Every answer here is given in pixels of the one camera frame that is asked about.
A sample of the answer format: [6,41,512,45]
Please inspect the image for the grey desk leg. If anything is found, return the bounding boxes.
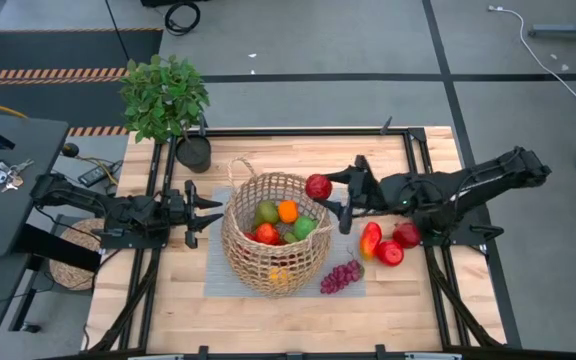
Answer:
[527,0,576,41]

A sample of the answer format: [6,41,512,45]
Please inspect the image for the white cable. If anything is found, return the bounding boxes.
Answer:
[487,4,576,102]

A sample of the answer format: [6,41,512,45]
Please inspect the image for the black power adapter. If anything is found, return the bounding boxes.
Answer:
[77,159,124,189]

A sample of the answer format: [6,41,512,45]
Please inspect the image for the black hazard-striped floor mat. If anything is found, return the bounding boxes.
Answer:
[0,28,164,137]

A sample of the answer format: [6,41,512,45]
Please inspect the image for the orange fruit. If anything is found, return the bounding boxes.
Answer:
[277,199,300,225]

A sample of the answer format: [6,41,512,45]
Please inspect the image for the coiled black cable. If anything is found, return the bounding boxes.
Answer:
[164,1,202,37]

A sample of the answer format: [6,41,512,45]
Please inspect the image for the thin black cable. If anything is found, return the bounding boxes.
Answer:
[104,0,131,61]

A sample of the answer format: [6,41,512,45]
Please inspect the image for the green potted plant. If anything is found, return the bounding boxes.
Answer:
[119,53,214,175]

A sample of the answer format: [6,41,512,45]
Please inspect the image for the dark red apple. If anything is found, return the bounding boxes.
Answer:
[304,173,334,201]

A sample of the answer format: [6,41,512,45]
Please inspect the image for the red orange mango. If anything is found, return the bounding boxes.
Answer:
[359,221,383,261]

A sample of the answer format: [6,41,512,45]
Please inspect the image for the black side desk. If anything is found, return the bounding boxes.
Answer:
[0,112,69,257]

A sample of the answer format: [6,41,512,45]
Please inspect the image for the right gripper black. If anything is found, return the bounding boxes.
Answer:
[315,154,388,236]

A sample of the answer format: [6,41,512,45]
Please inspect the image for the purple grape bunch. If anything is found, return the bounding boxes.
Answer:
[319,258,366,295]

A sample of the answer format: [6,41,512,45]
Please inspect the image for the green bell pepper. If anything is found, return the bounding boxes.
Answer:
[292,214,318,241]

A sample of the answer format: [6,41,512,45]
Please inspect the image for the green pear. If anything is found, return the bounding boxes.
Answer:
[253,199,281,227]

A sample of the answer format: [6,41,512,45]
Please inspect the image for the red pomegranate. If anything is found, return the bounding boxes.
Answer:
[392,222,423,250]

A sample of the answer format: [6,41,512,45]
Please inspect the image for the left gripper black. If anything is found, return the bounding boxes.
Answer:
[163,179,225,250]

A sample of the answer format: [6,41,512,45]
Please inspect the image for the woven rope basket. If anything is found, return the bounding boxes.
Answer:
[220,157,336,300]

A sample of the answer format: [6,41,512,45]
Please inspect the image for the grey woven placemat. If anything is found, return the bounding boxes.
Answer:
[203,187,368,300]

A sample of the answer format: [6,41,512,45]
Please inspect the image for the black device at edge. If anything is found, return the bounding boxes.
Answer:
[81,116,524,360]

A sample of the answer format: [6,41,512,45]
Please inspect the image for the yellow bell pepper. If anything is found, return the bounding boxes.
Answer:
[267,267,290,287]

